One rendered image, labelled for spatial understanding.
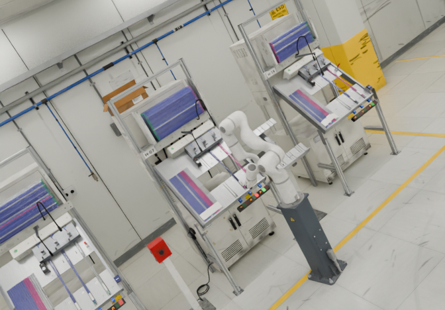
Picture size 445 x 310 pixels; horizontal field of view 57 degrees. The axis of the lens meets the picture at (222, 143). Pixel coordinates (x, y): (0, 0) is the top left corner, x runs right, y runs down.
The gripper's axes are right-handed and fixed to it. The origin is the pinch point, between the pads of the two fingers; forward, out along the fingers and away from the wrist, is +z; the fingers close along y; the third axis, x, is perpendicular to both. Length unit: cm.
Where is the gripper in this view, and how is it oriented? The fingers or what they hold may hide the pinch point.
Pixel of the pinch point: (250, 187)
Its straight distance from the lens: 337.1
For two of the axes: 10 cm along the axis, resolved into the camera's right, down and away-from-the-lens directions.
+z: 0.2, 5.6, 8.3
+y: 7.7, -5.4, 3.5
